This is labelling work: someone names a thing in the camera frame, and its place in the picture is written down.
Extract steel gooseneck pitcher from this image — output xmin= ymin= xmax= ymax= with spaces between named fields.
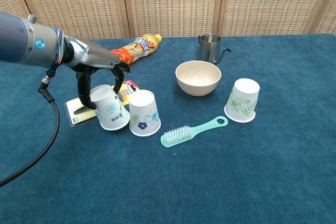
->
xmin=197 ymin=33 xmax=232 ymax=65

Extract orange drink bottle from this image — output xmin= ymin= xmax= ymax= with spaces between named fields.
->
xmin=110 ymin=34 xmax=162 ymax=65

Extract beige bowl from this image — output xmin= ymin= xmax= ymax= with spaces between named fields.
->
xmin=175 ymin=60 xmax=222 ymax=97

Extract blue table cloth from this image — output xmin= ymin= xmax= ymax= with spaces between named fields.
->
xmin=0 ymin=34 xmax=336 ymax=224

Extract mint green brush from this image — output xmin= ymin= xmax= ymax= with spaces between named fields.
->
xmin=160 ymin=115 xmax=229 ymax=148

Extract yellow razor blister pack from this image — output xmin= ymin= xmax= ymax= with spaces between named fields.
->
xmin=64 ymin=79 xmax=141 ymax=128

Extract white cup dark blue flower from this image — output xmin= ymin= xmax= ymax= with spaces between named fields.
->
xmin=129 ymin=89 xmax=162 ymax=137

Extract white cup green flower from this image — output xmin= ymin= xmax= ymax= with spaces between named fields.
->
xmin=224 ymin=78 xmax=260 ymax=123

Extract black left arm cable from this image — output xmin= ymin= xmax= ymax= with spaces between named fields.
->
xmin=0 ymin=62 xmax=61 ymax=188

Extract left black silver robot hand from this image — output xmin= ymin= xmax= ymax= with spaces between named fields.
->
xmin=60 ymin=34 xmax=131 ymax=111

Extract white cup light blue flowers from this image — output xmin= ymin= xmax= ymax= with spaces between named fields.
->
xmin=89 ymin=84 xmax=131 ymax=132

